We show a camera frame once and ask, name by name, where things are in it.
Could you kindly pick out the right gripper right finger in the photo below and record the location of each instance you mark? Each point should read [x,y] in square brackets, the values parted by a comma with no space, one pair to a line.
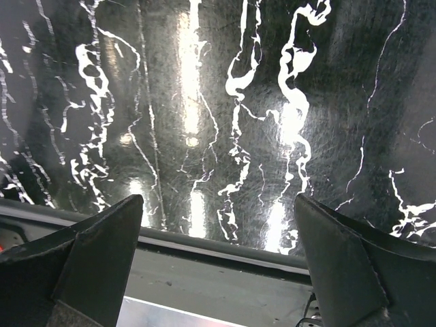
[362,276]

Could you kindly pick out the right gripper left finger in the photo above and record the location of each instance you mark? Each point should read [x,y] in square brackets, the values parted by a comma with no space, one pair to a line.
[76,276]

